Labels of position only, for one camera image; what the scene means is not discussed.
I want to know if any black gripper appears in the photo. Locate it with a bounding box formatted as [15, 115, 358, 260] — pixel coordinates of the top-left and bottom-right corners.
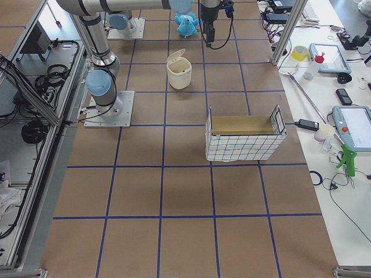
[200, 0, 220, 48]

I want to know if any white trash can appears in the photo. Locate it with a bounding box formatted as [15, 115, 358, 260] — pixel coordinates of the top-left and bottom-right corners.
[166, 49, 192, 90]

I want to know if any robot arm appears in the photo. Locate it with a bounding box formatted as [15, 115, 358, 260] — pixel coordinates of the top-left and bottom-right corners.
[57, 1, 194, 119]

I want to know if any blue teddy bear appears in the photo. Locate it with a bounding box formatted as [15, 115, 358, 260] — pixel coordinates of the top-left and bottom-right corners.
[174, 12, 199, 38]

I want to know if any long metal rod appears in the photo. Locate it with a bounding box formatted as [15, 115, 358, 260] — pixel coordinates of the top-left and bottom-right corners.
[283, 72, 332, 127]

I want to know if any yellow tape roll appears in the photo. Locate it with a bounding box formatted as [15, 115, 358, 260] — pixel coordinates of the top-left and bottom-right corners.
[291, 45, 308, 61]

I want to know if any wooden box with grid cloth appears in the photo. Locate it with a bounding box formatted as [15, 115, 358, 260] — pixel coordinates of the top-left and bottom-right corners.
[205, 105, 287, 163]

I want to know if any clear bottle red cap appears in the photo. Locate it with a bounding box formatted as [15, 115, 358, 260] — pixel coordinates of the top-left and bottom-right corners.
[303, 52, 325, 81]

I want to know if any far blue teach pendant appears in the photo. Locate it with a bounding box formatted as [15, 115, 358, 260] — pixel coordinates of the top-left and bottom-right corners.
[309, 43, 351, 74]

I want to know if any blue teach pendant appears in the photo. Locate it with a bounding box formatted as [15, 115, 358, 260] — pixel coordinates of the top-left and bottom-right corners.
[332, 105, 370, 152]
[309, 43, 351, 74]

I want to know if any black power adapter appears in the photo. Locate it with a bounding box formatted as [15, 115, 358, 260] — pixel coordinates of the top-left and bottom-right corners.
[295, 119, 319, 131]

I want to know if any white paper cup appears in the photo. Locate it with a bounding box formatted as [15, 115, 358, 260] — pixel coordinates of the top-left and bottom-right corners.
[314, 124, 335, 142]

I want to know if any black remote phone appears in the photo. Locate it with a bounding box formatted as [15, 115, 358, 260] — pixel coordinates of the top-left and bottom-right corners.
[336, 89, 352, 105]

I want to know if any near blue teach pendant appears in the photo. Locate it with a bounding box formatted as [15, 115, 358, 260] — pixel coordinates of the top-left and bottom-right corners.
[332, 105, 370, 152]

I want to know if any blue tape roll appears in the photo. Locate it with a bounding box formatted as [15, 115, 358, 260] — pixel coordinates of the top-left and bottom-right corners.
[310, 170, 323, 186]

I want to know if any green plastic gun tool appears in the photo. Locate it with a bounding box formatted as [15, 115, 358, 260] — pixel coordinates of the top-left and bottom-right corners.
[336, 144, 357, 177]

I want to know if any crumpled white cloth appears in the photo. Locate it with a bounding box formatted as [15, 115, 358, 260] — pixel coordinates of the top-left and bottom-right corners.
[0, 160, 22, 221]

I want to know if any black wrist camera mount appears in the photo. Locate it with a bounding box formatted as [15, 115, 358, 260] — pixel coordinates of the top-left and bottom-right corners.
[220, 0, 234, 19]

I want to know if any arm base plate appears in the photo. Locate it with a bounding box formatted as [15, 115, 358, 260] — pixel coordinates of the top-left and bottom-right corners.
[83, 91, 135, 128]
[108, 17, 146, 41]

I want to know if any aluminium frame post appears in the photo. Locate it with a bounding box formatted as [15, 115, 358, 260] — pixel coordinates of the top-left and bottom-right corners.
[271, 0, 307, 65]

